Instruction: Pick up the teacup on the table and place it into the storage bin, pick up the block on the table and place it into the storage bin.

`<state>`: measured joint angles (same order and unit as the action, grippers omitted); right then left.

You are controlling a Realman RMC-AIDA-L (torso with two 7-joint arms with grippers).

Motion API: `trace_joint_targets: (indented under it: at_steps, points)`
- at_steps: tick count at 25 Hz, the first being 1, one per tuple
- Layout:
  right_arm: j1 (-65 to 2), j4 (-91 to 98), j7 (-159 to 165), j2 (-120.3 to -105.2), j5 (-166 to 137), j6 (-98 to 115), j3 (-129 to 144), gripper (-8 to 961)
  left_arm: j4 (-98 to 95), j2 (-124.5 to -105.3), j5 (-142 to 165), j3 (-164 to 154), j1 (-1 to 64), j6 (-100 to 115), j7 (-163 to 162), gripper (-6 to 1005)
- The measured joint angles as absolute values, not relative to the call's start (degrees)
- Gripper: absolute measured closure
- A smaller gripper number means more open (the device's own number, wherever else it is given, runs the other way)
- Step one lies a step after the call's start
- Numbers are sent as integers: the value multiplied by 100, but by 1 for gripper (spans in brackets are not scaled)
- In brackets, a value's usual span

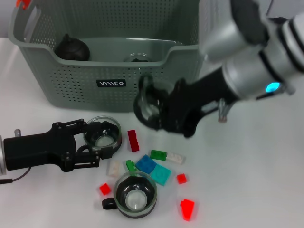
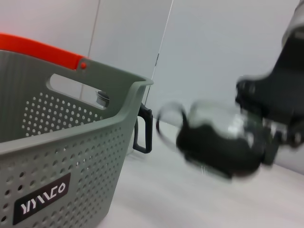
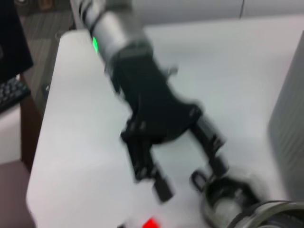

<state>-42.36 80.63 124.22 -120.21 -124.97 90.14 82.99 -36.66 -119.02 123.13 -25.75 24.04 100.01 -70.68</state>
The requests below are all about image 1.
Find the translucent white toy brick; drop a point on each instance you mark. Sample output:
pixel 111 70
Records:
pixel 114 168

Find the small black clay teapot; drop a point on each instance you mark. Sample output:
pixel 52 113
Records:
pixel 73 51

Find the blue square toy brick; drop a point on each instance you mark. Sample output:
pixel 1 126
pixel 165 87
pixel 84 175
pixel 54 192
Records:
pixel 145 164

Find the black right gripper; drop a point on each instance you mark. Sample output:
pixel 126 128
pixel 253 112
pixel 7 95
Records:
pixel 190 104

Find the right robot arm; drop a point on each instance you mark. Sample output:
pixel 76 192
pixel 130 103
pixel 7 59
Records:
pixel 249 78

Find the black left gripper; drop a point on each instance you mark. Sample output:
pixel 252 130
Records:
pixel 35 149

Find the long dark red brick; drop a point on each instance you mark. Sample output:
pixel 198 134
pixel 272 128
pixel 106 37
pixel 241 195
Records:
pixel 133 141

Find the grey-green perforated storage basket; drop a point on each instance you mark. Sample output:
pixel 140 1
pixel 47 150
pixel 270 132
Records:
pixel 71 95

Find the small red toy brick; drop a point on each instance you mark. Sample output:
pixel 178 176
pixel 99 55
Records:
pixel 104 189
pixel 181 178

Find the small green toy brick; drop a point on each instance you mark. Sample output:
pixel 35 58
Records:
pixel 130 165

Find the glass jar dark lid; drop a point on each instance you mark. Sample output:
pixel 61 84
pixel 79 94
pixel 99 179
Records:
pixel 135 199

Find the glass teacup black sleeve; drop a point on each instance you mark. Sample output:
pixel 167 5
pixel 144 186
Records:
pixel 102 141
pixel 136 58
pixel 149 109

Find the teal square toy brick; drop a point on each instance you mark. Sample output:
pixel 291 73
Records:
pixel 160 175

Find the red sloped toy brick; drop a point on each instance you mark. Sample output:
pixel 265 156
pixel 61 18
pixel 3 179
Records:
pixel 187 209

